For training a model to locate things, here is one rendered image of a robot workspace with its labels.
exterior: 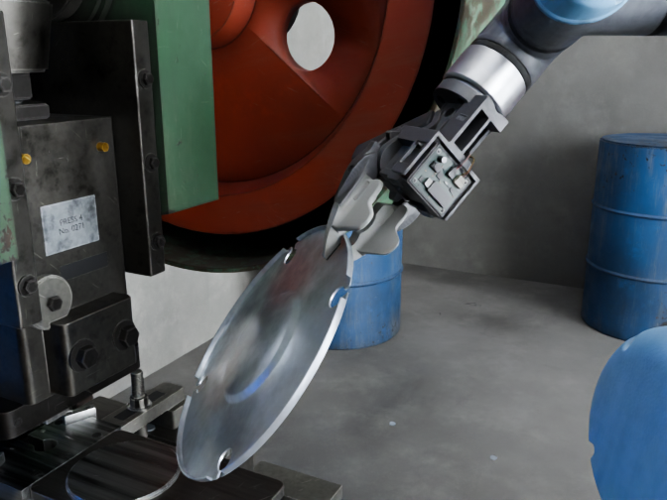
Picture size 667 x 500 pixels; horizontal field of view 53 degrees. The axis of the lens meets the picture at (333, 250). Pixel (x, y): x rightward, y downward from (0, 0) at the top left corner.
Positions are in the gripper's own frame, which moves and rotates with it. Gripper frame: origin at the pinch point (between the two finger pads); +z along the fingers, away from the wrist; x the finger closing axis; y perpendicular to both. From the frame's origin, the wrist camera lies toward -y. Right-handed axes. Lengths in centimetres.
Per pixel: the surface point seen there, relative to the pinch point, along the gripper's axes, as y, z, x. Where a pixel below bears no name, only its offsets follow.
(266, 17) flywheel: -35.3, -21.5, -12.8
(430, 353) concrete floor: -167, -14, 161
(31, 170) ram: -11.7, 13.0, -24.7
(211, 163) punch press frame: -22.0, 0.0, -8.8
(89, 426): -23.4, 35.3, 2.1
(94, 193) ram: -16.4, 11.3, -17.9
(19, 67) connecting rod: -16.2, 6.2, -31.3
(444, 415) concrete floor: -120, 3, 144
